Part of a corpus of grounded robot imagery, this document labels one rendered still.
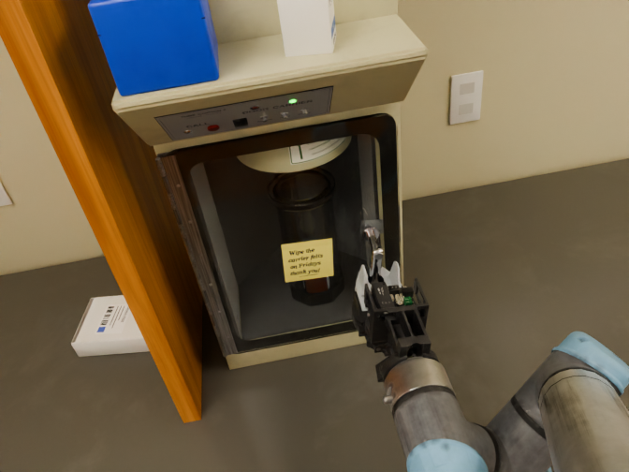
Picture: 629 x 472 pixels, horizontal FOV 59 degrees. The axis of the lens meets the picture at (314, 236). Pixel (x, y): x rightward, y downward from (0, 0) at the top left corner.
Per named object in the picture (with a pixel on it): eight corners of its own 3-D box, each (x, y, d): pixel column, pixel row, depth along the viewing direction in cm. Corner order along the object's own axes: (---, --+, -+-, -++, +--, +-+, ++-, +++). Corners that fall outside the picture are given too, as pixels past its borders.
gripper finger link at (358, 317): (376, 286, 80) (396, 330, 74) (375, 295, 81) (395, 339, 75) (344, 291, 79) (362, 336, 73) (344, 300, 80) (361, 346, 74)
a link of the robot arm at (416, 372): (450, 420, 66) (384, 429, 65) (438, 388, 70) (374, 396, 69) (460, 380, 62) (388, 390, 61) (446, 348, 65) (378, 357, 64)
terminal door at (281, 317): (227, 352, 96) (160, 151, 71) (401, 319, 97) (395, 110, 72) (227, 356, 95) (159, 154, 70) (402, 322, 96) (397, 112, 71)
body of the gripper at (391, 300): (417, 272, 74) (448, 343, 64) (411, 318, 79) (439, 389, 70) (360, 279, 73) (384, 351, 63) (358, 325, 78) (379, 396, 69)
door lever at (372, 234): (373, 273, 88) (358, 274, 88) (379, 226, 82) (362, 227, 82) (382, 297, 84) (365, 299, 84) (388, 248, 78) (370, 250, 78)
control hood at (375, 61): (148, 138, 69) (121, 60, 63) (401, 93, 71) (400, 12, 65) (139, 187, 61) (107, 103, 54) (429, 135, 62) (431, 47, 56)
